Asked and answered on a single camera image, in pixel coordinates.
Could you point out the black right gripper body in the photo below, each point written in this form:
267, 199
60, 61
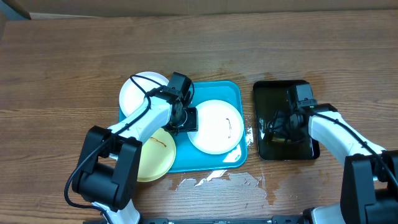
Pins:
283, 127

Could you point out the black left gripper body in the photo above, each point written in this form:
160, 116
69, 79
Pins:
188, 122

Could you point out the white plate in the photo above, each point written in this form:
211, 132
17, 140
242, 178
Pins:
220, 127

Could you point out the pink-white plate with sauce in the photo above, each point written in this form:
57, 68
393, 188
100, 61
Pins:
131, 97

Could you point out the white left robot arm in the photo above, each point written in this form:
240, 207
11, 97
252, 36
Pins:
108, 166

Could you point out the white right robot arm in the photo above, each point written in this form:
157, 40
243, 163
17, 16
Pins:
369, 187

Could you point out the black water tray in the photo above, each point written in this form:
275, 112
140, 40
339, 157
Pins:
270, 96

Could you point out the teal plastic tray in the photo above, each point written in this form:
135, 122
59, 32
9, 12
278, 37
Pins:
189, 158

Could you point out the yellow plate with sauce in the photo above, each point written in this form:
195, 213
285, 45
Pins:
157, 156

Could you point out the brown cardboard backdrop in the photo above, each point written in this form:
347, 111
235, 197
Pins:
120, 8

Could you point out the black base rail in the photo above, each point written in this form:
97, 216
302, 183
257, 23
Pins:
278, 219

